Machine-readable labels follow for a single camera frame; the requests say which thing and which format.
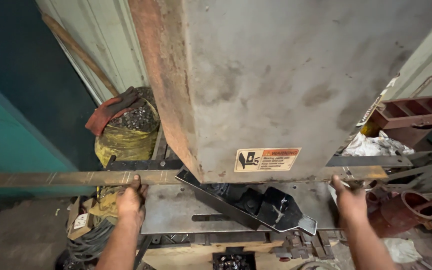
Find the person's left hand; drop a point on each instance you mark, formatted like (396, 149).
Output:
(129, 202)

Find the person's right hand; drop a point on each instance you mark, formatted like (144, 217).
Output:
(349, 204)

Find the long rusty steel bar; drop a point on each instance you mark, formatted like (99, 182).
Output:
(69, 177)

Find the grey steel flat bar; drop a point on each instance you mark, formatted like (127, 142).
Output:
(369, 161)

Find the cardboard box with white socket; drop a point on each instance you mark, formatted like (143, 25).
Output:
(80, 222)

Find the rusty red metal pipe fittings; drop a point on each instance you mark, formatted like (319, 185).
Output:
(403, 208)

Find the heap of small metal pieces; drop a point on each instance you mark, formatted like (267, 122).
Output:
(306, 245)

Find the white crumpled plastic sheet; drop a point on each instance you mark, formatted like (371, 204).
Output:
(373, 146)

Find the yellow sack of metal slugs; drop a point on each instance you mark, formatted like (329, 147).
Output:
(129, 138)

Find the white plastic bag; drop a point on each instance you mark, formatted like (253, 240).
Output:
(401, 250)

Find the red and black work glove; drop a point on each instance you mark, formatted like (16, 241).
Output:
(113, 108)

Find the black angled machine guard plate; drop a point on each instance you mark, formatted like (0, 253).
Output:
(249, 206)

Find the black bin of metal offcuts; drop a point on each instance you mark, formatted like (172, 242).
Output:
(233, 261)

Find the large grey metal shearing machine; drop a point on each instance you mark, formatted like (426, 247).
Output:
(268, 86)

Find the red-brown metal frame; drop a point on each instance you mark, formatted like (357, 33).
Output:
(413, 112)

